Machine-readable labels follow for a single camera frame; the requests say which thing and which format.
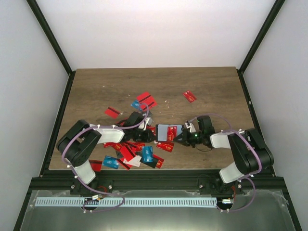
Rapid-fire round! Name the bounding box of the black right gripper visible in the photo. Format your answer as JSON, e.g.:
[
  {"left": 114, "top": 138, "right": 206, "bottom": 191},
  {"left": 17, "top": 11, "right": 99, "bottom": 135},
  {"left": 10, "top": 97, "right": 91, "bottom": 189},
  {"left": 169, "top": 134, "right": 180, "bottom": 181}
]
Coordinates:
[{"left": 174, "top": 128, "right": 205, "bottom": 148}]

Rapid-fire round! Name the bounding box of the black card holder wallet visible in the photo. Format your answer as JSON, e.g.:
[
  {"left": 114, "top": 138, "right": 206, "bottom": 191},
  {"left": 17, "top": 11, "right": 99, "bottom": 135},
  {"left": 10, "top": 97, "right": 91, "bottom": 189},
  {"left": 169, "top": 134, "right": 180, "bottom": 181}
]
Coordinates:
[{"left": 155, "top": 124, "right": 183, "bottom": 142}]

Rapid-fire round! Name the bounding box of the blue VIP card carried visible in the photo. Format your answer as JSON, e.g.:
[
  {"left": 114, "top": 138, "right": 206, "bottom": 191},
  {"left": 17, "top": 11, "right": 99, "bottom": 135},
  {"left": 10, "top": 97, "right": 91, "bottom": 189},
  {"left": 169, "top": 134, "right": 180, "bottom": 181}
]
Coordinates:
[{"left": 142, "top": 146, "right": 154, "bottom": 163}]

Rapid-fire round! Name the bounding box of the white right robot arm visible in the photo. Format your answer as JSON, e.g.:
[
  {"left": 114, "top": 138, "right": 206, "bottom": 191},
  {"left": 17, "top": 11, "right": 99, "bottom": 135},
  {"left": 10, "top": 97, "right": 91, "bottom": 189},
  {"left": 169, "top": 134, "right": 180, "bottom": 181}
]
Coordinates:
[{"left": 173, "top": 114, "right": 274, "bottom": 194}]

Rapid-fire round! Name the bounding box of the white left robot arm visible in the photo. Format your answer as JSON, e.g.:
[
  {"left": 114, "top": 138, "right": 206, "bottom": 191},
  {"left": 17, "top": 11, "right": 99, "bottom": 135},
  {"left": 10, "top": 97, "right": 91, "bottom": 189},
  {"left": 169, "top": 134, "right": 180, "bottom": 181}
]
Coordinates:
[{"left": 56, "top": 112, "right": 155, "bottom": 194}]

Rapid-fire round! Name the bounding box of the blue card under red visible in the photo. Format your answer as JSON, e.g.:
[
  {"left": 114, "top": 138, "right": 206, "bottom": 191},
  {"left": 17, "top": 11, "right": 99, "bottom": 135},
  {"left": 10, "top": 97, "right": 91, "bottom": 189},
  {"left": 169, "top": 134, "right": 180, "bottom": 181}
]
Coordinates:
[{"left": 131, "top": 100, "right": 142, "bottom": 111}]

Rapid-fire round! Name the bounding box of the red striped card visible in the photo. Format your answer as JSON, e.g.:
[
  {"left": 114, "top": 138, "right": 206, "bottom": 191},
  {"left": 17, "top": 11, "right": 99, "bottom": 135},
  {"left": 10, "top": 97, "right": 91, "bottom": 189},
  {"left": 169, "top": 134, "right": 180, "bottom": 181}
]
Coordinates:
[
  {"left": 104, "top": 107, "right": 120, "bottom": 119},
  {"left": 139, "top": 96, "right": 157, "bottom": 111},
  {"left": 136, "top": 92, "right": 151, "bottom": 102}
]

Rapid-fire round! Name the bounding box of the red striped card top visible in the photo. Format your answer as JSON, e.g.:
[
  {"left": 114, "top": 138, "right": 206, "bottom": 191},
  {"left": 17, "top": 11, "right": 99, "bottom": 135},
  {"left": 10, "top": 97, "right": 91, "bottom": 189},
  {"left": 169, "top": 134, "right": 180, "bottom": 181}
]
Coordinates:
[{"left": 136, "top": 92, "right": 151, "bottom": 102}]

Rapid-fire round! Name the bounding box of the red striped card left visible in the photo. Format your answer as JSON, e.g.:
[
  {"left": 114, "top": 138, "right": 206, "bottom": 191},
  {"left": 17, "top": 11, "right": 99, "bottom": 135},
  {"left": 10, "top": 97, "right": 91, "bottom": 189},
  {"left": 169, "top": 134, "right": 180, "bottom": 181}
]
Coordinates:
[{"left": 104, "top": 107, "right": 120, "bottom": 119}]

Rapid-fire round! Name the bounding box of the lone red VIP card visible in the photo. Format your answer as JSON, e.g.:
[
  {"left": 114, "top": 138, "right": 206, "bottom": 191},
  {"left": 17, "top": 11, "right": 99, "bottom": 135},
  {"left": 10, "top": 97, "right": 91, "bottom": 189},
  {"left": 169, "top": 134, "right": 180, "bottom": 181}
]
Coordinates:
[{"left": 182, "top": 90, "right": 197, "bottom": 103}]

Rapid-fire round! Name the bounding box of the white card front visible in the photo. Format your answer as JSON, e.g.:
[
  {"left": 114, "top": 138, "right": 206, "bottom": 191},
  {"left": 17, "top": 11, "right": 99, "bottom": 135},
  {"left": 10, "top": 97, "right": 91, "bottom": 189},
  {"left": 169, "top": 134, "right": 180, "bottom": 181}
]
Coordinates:
[{"left": 123, "top": 155, "right": 141, "bottom": 167}]

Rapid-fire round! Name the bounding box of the blue card front left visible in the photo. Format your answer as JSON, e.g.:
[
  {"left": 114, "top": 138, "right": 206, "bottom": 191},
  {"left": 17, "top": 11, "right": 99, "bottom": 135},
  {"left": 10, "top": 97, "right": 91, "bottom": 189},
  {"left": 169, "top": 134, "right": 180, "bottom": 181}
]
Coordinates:
[{"left": 103, "top": 155, "right": 119, "bottom": 169}]

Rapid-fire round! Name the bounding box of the red card front left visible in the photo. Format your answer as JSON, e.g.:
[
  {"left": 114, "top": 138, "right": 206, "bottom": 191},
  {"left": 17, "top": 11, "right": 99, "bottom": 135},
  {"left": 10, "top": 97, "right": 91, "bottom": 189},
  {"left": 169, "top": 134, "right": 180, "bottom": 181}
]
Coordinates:
[{"left": 89, "top": 160, "right": 103, "bottom": 172}]

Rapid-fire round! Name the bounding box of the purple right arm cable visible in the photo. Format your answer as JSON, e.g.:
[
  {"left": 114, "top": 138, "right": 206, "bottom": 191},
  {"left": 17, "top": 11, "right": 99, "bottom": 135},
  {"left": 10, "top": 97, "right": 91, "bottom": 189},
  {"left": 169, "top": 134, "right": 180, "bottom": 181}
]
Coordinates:
[{"left": 189, "top": 113, "right": 263, "bottom": 212}]

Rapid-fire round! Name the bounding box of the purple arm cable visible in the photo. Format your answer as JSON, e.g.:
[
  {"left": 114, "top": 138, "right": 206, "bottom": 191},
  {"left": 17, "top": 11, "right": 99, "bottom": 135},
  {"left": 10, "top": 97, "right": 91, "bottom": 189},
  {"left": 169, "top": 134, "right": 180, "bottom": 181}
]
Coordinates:
[
  {"left": 189, "top": 113, "right": 263, "bottom": 212},
  {"left": 61, "top": 103, "right": 150, "bottom": 214}
]

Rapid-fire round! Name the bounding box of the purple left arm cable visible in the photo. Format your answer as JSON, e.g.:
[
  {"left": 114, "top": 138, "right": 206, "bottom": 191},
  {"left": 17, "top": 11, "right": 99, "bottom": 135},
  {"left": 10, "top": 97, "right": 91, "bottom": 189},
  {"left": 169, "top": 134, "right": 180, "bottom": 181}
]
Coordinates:
[{"left": 61, "top": 103, "right": 150, "bottom": 214}]

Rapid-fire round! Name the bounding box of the black frame post right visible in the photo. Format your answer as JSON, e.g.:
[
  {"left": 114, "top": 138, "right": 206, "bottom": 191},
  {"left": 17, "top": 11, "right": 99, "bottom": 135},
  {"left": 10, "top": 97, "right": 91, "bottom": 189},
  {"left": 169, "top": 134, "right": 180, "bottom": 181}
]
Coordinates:
[{"left": 237, "top": 0, "right": 286, "bottom": 73}]

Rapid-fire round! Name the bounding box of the black frame post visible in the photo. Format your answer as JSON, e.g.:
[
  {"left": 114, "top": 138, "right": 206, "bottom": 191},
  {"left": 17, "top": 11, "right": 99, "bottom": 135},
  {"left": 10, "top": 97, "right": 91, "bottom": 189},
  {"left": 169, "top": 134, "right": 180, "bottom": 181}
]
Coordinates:
[
  {"left": 237, "top": 0, "right": 286, "bottom": 73},
  {"left": 26, "top": 0, "right": 73, "bottom": 76}
]

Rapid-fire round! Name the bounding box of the black front frame rail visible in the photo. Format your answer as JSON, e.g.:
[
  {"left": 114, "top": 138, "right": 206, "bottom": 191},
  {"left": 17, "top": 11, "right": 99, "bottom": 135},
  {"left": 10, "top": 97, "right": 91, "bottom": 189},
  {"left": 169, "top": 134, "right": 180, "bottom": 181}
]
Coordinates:
[{"left": 28, "top": 168, "right": 287, "bottom": 195}]

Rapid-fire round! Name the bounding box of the light blue slotted cable duct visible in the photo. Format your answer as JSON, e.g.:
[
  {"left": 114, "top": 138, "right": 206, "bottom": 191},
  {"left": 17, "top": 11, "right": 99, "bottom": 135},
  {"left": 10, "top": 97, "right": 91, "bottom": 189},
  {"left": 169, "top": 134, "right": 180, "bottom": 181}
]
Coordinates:
[{"left": 35, "top": 197, "right": 217, "bottom": 208}]

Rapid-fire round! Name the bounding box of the black frame post left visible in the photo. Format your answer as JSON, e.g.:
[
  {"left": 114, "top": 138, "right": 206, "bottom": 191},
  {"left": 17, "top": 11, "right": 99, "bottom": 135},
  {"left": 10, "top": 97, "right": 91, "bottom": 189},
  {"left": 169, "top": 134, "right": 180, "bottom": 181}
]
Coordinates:
[{"left": 26, "top": 0, "right": 73, "bottom": 76}]

